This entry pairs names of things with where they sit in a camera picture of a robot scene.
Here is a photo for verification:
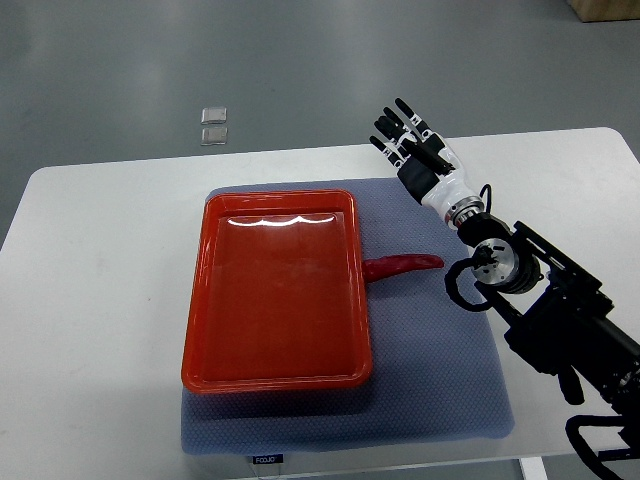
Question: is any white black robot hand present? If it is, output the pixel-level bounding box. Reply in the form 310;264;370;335
369;98;491;229

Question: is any red chili pepper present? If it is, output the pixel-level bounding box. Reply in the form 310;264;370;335
362;254;444;283

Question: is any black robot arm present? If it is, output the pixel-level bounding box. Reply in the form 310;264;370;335
445;186;639;479

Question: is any red plastic tray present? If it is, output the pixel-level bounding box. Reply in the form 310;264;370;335
181;190;372;395

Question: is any cardboard box corner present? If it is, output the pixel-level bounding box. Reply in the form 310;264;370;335
567;0;640;23

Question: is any upper metal floor plate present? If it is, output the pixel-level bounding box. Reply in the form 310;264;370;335
201;106;227;125

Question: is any white table leg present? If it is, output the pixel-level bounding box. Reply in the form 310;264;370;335
519;457;548;480

